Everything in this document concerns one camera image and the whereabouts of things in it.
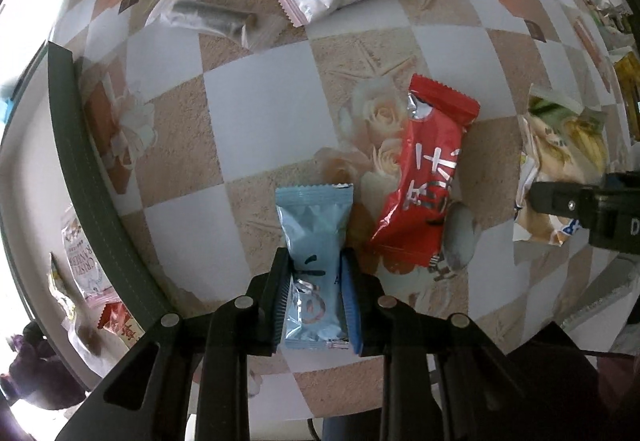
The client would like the light blue snack bar packet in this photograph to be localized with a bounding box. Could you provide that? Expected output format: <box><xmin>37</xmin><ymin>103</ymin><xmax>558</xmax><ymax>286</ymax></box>
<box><xmin>276</xmin><ymin>184</ymin><xmax>354</xmax><ymax>350</ymax></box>

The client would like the pink crispy crackers packet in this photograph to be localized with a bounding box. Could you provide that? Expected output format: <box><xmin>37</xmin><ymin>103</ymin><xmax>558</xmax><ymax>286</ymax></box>
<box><xmin>62</xmin><ymin>206</ymin><xmax>120</xmax><ymax>309</ymax></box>

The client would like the clear wrapped grey stick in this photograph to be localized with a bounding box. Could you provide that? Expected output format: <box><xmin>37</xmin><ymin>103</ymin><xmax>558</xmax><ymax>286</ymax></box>
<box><xmin>145</xmin><ymin>0</ymin><xmax>258</xmax><ymax>50</ymax></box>

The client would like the red gold candy packet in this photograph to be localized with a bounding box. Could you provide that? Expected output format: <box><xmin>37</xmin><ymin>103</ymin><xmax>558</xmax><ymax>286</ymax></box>
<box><xmin>96</xmin><ymin>301</ymin><xmax>144</xmax><ymax>348</ymax></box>

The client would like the small clear nut packet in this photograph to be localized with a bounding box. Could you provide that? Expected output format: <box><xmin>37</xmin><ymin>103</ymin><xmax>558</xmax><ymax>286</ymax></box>
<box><xmin>47</xmin><ymin>253</ymin><xmax>102</xmax><ymax>357</ymax></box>

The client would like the yellow white chips bag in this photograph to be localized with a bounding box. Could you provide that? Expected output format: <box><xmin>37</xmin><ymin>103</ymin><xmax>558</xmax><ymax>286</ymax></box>
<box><xmin>513</xmin><ymin>84</ymin><xmax>608</xmax><ymax>246</ymax></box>

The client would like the dark purple clothing item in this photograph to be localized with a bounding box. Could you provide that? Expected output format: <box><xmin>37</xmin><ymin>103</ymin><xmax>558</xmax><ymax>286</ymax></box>
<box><xmin>1</xmin><ymin>321</ymin><xmax>86</xmax><ymax>411</ymax></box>

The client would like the white cardboard box tray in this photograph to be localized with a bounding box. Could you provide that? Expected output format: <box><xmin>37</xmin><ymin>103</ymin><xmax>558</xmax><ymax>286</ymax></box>
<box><xmin>1</xmin><ymin>42</ymin><xmax>172</xmax><ymax>389</ymax></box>

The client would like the red snack bar packet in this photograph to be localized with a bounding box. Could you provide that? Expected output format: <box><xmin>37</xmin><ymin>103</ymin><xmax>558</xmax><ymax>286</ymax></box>
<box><xmin>369</xmin><ymin>74</ymin><xmax>480</xmax><ymax>267</ymax></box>

